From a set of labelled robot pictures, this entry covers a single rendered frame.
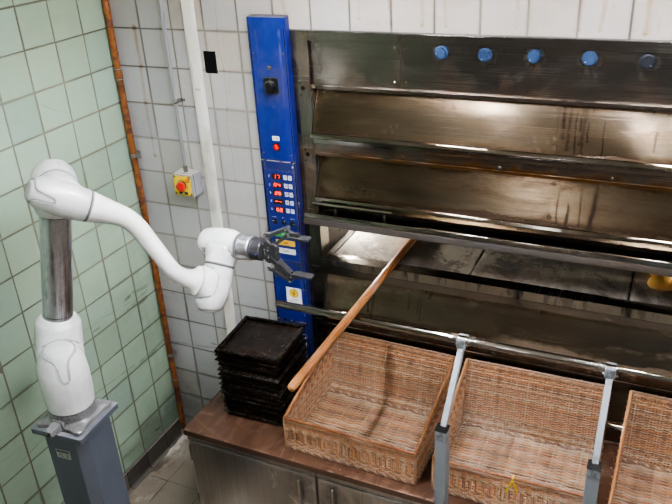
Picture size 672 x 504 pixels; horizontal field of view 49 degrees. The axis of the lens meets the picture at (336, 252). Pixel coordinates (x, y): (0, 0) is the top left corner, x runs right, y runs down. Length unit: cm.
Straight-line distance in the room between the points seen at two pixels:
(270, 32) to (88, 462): 163
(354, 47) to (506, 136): 62
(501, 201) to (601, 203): 34
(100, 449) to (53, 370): 35
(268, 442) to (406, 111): 141
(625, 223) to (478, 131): 58
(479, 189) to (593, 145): 43
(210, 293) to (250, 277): 83
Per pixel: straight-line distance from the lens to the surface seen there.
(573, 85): 255
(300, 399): 305
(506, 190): 270
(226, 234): 252
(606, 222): 266
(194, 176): 318
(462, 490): 281
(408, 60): 267
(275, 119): 290
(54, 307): 268
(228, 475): 326
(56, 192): 235
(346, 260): 305
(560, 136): 259
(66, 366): 256
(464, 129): 265
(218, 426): 320
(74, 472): 277
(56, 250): 259
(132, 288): 353
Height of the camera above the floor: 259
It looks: 27 degrees down
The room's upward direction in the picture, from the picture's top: 3 degrees counter-clockwise
